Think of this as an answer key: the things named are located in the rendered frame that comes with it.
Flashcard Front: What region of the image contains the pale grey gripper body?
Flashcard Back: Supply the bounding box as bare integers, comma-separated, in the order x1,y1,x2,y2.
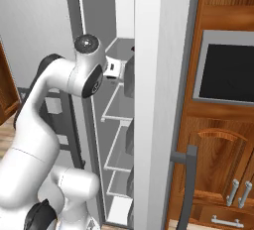
118,58,130,84

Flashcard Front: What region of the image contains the glass fridge shelf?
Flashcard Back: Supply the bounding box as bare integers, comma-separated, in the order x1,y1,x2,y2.
104,37,136,62
105,170,135,199
100,82,135,123
103,124,135,173

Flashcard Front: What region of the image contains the white fridge door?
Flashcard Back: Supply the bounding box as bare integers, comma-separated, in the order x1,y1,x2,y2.
133,0,203,230

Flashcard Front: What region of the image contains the grey fridge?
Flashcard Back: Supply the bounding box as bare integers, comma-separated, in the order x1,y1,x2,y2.
63,0,163,228

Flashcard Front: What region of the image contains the grey built-in oven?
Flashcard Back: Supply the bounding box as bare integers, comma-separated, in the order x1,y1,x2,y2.
191,29,254,108

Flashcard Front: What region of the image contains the wooden cabinet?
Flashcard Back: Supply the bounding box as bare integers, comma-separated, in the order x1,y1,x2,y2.
0,39,22,127

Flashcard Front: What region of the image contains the tall wooden cabinet unit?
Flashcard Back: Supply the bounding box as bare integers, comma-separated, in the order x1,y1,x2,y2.
164,0,254,230

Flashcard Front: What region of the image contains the arched wooden cabinet door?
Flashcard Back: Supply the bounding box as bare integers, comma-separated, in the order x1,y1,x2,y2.
180,116,250,208

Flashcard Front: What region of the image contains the wooden drawer front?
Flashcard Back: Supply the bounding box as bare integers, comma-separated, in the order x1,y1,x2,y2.
189,203,254,230

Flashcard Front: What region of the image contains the grey fridge door handle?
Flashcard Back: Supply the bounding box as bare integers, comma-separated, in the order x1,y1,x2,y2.
170,144,199,230

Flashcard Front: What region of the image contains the silver cabinet door handle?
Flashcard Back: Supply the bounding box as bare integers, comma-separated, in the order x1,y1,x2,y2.
225,178,240,208
237,180,253,209

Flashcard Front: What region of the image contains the silver drawer handle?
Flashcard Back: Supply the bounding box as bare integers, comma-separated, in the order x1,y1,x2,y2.
210,214,245,229

